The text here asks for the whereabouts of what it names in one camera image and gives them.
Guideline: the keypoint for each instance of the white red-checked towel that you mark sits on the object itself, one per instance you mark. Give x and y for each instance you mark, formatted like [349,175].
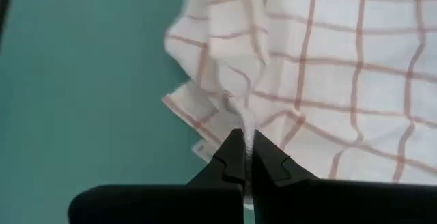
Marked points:
[341,80]

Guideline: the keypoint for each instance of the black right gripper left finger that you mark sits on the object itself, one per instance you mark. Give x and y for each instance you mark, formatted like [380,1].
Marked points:
[170,205]

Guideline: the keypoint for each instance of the green table mat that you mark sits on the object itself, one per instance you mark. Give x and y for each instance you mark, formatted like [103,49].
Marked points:
[85,97]

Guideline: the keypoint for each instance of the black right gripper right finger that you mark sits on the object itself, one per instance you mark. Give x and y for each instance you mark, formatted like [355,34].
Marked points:
[341,205]

